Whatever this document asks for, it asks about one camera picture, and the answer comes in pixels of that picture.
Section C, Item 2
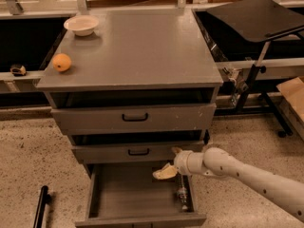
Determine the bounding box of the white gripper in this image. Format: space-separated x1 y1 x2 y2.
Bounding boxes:
153 147 205 180

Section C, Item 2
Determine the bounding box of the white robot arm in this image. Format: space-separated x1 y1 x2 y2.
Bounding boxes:
153 147 304 221

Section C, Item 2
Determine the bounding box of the grey top drawer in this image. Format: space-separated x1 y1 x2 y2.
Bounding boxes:
51 104 216 135

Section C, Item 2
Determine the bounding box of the grey open bottom drawer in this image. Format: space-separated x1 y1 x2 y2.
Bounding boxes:
75 161 206 228

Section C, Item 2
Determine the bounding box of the grey middle drawer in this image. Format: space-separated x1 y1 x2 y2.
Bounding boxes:
72 141 204 164

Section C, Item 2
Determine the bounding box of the grey drawer cabinet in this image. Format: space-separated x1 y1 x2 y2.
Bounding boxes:
35 8 224 176

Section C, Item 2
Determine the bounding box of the brown cardboard box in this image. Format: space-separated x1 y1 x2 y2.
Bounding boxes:
276 77 304 140

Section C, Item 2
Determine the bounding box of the black bar on floor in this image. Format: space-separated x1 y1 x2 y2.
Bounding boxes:
33 185 51 228

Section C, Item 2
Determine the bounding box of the orange fruit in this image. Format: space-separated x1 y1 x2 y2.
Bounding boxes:
52 53 71 72

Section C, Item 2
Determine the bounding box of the white bowl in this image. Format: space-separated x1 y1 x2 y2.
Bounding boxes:
64 15 99 36

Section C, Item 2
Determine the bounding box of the black tray stand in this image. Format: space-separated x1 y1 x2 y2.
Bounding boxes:
196 0 304 138

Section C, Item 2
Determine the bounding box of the yellow black tape measure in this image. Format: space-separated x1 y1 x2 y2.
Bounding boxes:
10 64 27 76

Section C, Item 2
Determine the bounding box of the metal clamp bracket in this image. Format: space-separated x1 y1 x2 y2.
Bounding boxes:
222 67 249 106

